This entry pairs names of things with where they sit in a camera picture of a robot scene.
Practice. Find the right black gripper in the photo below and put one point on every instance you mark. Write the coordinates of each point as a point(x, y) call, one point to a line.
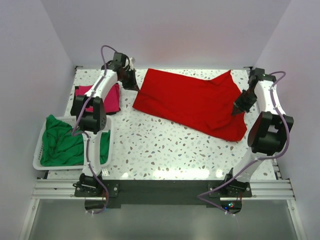
point(239, 106)

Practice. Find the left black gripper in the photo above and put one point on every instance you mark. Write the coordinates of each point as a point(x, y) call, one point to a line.
point(133, 84)

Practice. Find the red t shirt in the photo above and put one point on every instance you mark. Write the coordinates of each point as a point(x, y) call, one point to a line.
point(203, 105)

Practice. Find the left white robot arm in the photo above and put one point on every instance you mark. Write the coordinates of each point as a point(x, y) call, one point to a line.
point(91, 117)

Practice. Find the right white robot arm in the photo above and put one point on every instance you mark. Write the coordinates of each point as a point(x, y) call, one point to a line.
point(269, 137)

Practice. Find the folded pink t shirt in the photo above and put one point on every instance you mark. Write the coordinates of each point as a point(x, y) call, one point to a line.
point(110, 100)

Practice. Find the folded black t shirt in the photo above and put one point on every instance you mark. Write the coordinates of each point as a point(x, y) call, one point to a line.
point(73, 107)

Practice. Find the white plastic laundry basket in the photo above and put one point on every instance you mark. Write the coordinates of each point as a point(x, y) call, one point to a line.
point(38, 151)

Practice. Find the green t shirt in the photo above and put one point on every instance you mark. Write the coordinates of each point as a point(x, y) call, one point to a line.
point(60, 147)

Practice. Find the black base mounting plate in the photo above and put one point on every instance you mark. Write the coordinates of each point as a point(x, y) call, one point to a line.
point(159, 192)

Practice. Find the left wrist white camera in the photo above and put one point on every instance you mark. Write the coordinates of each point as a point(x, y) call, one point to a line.
point(131, 62)

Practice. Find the aluminium front rail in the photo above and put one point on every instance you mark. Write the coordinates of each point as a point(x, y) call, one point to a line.
point(260, 189)

